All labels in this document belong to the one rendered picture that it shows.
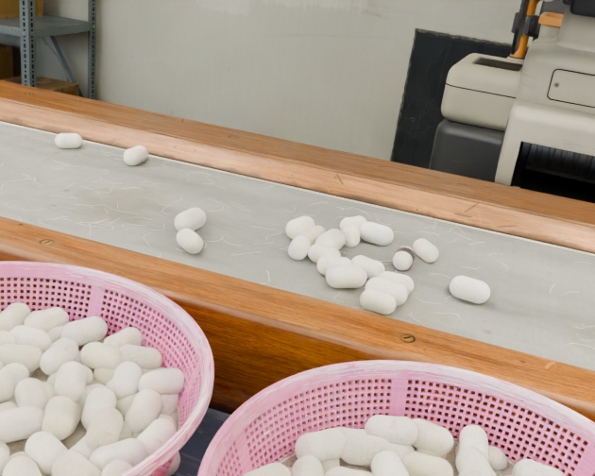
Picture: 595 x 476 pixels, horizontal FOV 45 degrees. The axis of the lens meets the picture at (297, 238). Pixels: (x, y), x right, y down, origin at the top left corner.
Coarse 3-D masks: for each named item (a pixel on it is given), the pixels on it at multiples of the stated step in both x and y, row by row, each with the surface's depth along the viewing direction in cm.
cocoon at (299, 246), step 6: (294, 240) 68; (300, 240) 68; (306, 240) 68; (294, 246) 67; (300, 246) 67; (306, 246) 67; (288, 252) 67; (294, 252) 67; (300, 252) 67; (306, 252) 67; (294, 258) 67; (300, 258) 67
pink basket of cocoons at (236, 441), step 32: (288, 384) 44; (320, 384) 46; (352, 384) 47; (384, 384) 48; (416, 384) 48; (448, 384) 48; (480, 384) 48; (512, 384) 47; (256, 416) 42; (288, 416) 44; (320, 416) 46; (352, 416) 47; (416, 416) 48; (448, 416) 48; (512, 416) 47; (544, 416) 46; (576, 416) 45; (224, 448) 39; (256, 448) 42; (288, 448) 45; (512, 448) 47; (544, 448) 46; (576, 448) 45
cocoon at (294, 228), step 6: (306, 216) 73; (288, 222) 72; (294, 222) 71; (300, 222) 71; (306, 222) 72; (312, 222) 72; (288, 228) 71; (294, 228) 71; (300, 228) 71; (306, 228) 72; (288, 234) 72; (294, 234) 71
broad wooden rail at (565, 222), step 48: (0, 96) 99; (48, 96) 102; (144, 144) 92; (192, 144) 91; (240, 144) 92; (288, 144) 94; (336, 192) 86; (384, 192) 85; (432, 192) 84; (480, 192) 86; (528, 192) 88; (576, 240) 79
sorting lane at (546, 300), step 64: (0, 128) 94; (0, 192) 74; (64, 192) 76; (128, 192) 79; (192, 192) 81; (256, 192) 84; (192, 256) 66; (256, 256) 67; (384, 256) 71; (448, 256) 73; (512, 256) 75; (576, 256) 77; (448, 320) 60; (512, 320) 62; (576, 320) 63
